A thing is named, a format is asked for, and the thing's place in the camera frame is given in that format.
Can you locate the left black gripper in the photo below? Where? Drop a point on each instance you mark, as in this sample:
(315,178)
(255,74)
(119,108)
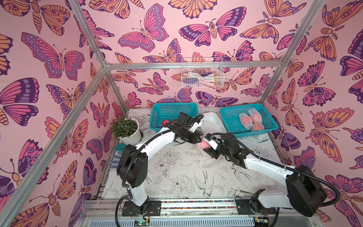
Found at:
(195,135)

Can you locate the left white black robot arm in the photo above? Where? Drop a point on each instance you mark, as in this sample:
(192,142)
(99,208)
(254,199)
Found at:
(133,164)

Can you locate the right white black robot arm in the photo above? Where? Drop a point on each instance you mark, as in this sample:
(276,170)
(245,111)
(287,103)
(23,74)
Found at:
(304,192)

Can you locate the white plastic tray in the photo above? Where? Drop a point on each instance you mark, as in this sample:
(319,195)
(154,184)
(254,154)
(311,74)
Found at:
(211,123)

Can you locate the left teal plastic basket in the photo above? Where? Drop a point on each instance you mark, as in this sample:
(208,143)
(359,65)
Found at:
(170,111)

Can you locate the teal plastic basket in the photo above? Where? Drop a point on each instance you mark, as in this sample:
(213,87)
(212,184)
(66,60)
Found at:
(230,118)
(170,111)

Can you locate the right teal plastic basket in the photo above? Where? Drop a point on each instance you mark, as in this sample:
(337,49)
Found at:
(230,118)

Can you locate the potted green plant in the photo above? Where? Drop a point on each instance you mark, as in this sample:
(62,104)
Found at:
(127,131)

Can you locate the blue dotted work glove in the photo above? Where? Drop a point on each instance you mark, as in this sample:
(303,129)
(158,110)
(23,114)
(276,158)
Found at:
(114,162)

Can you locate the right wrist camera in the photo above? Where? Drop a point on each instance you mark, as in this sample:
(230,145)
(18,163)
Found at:
(214,145)

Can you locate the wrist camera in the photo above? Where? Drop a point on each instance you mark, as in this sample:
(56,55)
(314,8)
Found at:
(196,126)
(214,145)

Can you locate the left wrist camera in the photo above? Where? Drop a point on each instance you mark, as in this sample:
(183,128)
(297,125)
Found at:
(196,126)

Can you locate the white wire wall basket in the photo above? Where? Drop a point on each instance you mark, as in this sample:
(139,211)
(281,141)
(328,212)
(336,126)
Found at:
(202,74)

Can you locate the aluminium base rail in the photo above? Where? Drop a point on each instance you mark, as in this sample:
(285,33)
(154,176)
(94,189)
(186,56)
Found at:
(215,212)

